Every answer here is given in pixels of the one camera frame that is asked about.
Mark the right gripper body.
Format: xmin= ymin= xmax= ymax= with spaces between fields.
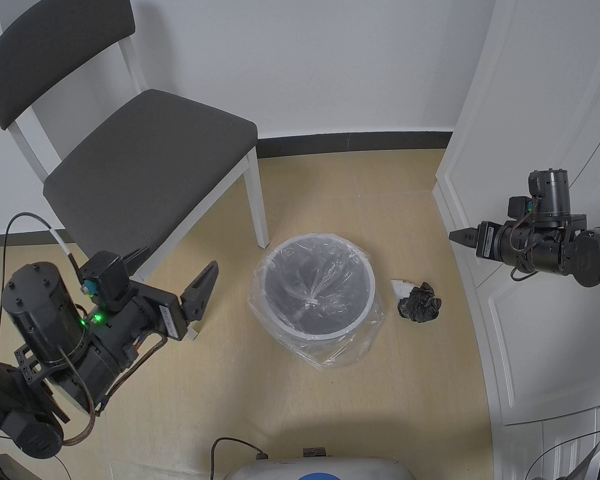
xmin=475 ymin=220 xmax=547 ymax=270

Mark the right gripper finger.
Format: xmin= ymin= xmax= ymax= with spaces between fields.
xmin=448 ymin=226 xmax=479 ymax=249

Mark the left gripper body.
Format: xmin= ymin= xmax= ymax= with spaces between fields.
xmin=87 ymin=280 xmax=187 ymax=374

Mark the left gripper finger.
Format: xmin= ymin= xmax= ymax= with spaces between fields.
xmin=179 ymin=260 xmax=220 ymax=324
xmin=122 ymin=246 xmax=150 ymax=282

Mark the clear plastic bag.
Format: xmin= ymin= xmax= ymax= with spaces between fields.
xmin=247 ymin=233 xmax=385 ymax=373

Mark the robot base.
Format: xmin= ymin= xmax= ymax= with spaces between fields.
xmin=224 ymin=446 xmax=405 ymax=480

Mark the crumpled black plastic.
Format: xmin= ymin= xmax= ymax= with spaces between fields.
xmin=397 ymin=281 xmax=442 ymax=325

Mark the white trash bin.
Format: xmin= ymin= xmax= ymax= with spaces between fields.
xmin=259 ymin=234 xmax=377 ymax=343

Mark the white chair with grey cushions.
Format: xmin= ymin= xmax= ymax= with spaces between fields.
xmin=0 ymin=0 xmax=271 ymax=341

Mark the white wardrobe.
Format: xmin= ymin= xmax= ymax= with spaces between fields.
xmin=434 ymin=0 xmax=600 ymax=480

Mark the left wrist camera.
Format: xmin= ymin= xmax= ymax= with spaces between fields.
xmin=79 ymin=251 xmax=129 ymax=314

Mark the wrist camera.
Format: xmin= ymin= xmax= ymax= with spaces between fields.
xmin=79 ymin=251 xmax=129 ymax=314
xmin=509 ymin=195 xmax=534 ymax=222

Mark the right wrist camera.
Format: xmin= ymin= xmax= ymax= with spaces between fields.
xmin=509 ymin=195 xmax=534 ymax=222

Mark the black cable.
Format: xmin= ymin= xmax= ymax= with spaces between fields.
xmin=0 ymin=211 xmax=87 ymax=364
xmin=211 ymin=436 xmax=269 ymax=480

